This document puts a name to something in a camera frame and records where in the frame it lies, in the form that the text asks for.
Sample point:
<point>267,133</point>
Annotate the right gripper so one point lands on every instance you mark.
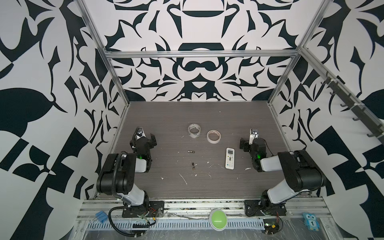
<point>251,144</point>

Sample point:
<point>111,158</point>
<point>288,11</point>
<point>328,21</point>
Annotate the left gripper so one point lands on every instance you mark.
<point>142,141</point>

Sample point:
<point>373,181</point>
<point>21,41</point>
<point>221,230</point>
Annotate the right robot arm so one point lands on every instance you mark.
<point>301,174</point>

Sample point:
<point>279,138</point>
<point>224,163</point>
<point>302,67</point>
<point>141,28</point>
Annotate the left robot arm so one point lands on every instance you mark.
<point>117,177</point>

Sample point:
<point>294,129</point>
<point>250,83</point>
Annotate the beige masking tape roll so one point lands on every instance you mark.
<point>214,136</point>

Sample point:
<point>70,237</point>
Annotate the clear tape roll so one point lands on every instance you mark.
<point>194,130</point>

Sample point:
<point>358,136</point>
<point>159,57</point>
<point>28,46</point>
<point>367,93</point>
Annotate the small electronics board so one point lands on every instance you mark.
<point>272,228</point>

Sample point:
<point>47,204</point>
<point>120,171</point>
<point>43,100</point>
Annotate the green push button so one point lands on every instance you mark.
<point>218,220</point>

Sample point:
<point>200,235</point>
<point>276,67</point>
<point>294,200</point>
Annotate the blue owl number tag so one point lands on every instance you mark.
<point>311,222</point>

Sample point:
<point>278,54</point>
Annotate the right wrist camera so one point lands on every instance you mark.
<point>254,133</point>

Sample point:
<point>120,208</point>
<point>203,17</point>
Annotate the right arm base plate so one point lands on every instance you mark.
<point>264,208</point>

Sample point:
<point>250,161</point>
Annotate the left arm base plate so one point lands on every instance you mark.
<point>151,209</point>

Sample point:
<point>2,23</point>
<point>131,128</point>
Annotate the white slotted cable duct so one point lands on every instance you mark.
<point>232,224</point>

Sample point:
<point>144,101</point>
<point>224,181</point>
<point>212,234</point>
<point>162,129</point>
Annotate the black wall hook rail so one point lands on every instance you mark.
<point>351,102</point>

